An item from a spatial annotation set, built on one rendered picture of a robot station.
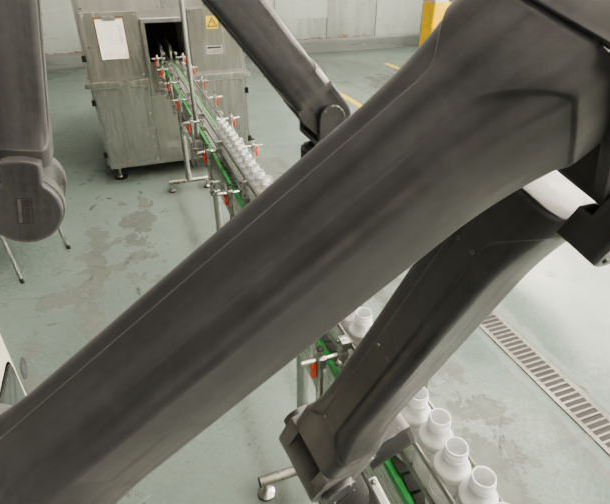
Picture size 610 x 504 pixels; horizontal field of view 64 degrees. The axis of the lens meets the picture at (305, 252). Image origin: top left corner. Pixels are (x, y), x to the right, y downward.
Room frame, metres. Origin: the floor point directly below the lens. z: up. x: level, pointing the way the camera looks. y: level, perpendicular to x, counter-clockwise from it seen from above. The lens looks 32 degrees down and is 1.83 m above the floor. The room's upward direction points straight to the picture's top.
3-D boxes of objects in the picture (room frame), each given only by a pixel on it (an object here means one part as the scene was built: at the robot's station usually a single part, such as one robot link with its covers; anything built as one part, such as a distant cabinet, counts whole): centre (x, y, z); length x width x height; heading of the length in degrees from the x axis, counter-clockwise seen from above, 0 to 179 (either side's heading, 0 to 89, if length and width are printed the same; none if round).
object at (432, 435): (0.55, -0.23, 1.08); 0.06 x 0.06 x 0.17
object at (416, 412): (0.60, -0.20, 1.08); 0.06 x 0.06 x 0.17
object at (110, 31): (4.22, 1.55, 1.22); 0.23 x 0.03 x 0.32; 110
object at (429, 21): (8.77, -2.14, 0.55); 0.40 x 0.40 x 1.10; 20
